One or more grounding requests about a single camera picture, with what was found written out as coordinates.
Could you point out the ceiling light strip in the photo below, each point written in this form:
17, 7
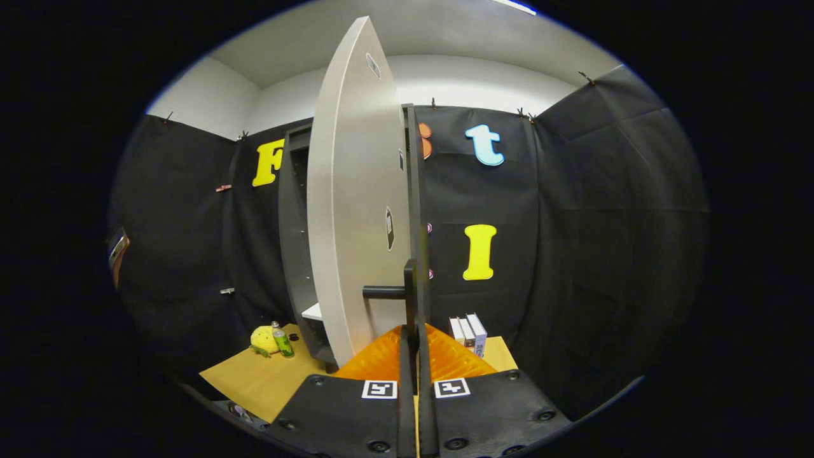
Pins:
516, 6

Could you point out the yellow plush toy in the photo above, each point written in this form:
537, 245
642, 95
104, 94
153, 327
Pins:
262, 339

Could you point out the beige shoe cabinet door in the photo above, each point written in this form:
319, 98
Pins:
356, 191

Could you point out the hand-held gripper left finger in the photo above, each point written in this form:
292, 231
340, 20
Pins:
343, 413

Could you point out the dark object with orange edge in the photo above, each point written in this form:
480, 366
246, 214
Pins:
118, 254

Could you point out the white grey box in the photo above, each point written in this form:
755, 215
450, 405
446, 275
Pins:
467, 331
479, 334
455, 331

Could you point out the black backdrop cloth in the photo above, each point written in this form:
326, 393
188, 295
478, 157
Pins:
604, 254

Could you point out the green bottle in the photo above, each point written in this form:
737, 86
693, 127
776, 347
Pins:
283, 342

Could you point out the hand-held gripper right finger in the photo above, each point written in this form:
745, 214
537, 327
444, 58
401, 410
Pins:
489, 413

